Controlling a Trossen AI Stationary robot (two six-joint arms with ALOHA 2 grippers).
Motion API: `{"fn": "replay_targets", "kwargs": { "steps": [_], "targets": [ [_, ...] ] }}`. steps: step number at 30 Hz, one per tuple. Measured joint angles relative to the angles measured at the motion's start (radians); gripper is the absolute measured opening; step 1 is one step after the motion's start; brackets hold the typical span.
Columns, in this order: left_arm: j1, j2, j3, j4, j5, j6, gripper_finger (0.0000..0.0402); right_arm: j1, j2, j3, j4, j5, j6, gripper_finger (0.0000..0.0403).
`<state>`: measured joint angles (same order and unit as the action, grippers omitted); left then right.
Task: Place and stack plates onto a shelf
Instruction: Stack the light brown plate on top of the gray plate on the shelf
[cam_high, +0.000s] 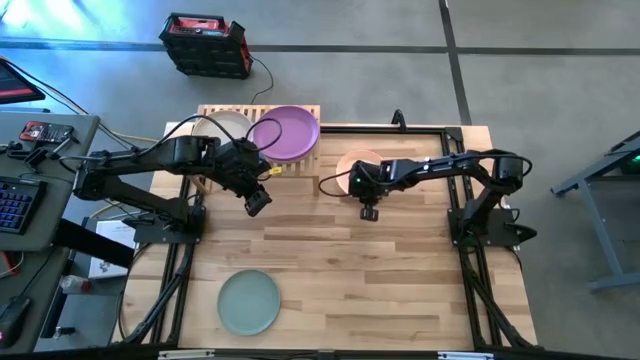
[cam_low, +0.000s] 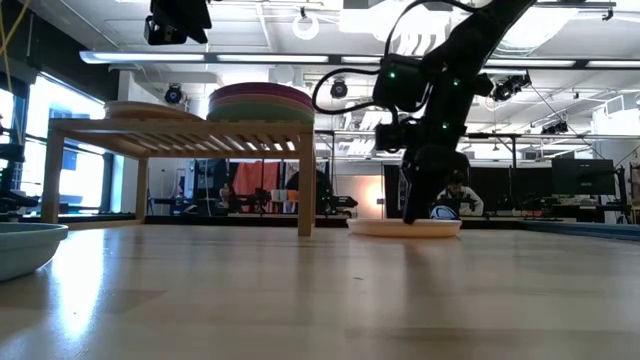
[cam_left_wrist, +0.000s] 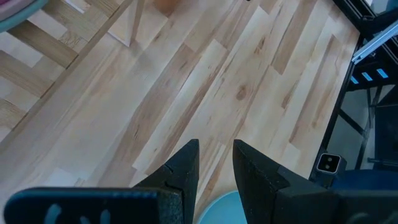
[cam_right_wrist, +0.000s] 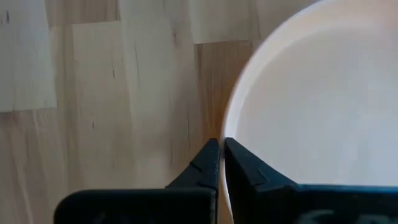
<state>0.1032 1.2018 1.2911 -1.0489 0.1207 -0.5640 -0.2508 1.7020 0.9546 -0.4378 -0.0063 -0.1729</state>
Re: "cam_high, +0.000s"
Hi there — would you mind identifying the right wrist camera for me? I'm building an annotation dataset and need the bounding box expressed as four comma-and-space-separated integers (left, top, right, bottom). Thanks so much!
348, 160, 374, 196

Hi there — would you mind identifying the white booklet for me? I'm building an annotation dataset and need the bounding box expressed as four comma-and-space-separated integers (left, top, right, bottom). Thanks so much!
88, 219, 137, 280

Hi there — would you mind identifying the black computer mouse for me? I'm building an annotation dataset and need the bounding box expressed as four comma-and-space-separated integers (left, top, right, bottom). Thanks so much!
0, 294, 32, 351

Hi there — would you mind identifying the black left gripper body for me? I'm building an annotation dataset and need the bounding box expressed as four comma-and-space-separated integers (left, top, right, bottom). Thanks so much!
214, 148, 274, 196

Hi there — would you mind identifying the red black power box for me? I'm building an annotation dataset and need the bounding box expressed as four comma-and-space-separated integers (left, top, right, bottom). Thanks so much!
158, 12, 254, 80

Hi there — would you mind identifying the wooden slatted shelf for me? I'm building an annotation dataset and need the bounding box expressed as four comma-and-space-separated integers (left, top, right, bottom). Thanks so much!
191, 103, 322, 197

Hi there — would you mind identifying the black desk gadget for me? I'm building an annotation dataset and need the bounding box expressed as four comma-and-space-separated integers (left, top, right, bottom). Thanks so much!
23, 142, 71, 170

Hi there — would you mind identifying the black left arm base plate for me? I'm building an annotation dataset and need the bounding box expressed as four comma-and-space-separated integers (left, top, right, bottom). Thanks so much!
132, 222, 206, 246

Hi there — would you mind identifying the small peach plate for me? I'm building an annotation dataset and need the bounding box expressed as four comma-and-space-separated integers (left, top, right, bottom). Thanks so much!
335, 148, 384, 195

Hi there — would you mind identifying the beige plate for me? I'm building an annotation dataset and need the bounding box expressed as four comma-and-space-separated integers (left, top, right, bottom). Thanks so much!
191, 109, 255, 146

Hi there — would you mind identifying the purple plate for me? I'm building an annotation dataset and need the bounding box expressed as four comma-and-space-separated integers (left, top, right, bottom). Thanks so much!
252, 105, 321, 164

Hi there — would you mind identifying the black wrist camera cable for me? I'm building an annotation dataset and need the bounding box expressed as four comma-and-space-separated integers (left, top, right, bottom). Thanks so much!
149, 114, 284, 154
318, 164, 361, 198

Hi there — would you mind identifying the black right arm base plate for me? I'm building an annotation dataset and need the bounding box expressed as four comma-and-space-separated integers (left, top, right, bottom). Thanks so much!
447, 207, 539, 250

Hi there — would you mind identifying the black floor cable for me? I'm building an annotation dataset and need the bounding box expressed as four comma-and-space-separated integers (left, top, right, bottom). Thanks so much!
3, 57, 162, 157

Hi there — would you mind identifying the black backlit keyboard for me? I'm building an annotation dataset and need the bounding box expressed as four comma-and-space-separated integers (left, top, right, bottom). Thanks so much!
0, 175, 49, 236

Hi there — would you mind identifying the black aluminium table frame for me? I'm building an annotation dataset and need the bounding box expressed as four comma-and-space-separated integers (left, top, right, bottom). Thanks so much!
112, 112, 541, 360

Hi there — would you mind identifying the clear plastic bottle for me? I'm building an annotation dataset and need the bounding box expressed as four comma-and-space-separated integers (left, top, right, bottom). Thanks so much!
59, 274, 94, 295

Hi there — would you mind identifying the grey desk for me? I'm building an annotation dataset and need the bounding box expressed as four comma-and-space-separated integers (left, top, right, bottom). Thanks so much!
0, 110, 101, 254

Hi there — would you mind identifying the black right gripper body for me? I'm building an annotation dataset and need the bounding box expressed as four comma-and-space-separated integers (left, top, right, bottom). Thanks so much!
362, 159, 399, 207

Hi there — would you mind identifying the red and black handset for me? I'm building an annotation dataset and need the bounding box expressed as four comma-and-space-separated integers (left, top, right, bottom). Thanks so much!
18, 120, 75, 145

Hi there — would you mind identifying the black toolbox cable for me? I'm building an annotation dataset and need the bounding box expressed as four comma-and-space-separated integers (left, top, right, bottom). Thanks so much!
248, 54, 275, 105

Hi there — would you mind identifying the black diagonal beam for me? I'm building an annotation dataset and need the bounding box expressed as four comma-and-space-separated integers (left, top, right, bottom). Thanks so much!
52, 218, 136, 270

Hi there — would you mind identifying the grey metal stand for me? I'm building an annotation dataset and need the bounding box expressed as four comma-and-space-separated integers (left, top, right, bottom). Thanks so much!
549, 130, 640, 294

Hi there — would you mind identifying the teal plate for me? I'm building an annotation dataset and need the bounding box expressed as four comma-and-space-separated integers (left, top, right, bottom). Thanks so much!
216, 269, 282, 337

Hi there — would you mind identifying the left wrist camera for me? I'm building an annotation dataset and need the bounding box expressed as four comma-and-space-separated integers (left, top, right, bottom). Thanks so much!
227, 141, 259, 164

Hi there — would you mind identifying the black left wrist camera cable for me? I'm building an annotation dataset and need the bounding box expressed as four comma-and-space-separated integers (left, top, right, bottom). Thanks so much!
149, 114, 284, 154

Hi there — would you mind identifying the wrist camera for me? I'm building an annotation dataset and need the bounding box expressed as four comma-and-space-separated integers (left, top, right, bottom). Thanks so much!
348, 160, 374, 196
227, 141, 259, 164

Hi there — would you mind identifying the silver metal bracket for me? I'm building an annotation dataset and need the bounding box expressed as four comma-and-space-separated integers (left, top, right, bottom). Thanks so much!
158, 349, 216, 360
438, 351, 495, 360

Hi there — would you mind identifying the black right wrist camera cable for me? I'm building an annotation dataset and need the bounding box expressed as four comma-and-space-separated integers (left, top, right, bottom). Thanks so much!
318, 164, 361, 198

